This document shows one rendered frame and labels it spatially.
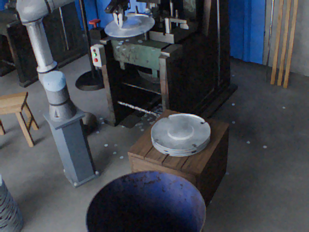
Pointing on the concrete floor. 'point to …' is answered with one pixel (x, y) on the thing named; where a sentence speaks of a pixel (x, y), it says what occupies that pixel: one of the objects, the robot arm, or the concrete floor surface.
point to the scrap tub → (146, 205)
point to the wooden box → (204, 178)
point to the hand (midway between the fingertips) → (119, 26)
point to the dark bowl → (89, 122)
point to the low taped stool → (6, 102)
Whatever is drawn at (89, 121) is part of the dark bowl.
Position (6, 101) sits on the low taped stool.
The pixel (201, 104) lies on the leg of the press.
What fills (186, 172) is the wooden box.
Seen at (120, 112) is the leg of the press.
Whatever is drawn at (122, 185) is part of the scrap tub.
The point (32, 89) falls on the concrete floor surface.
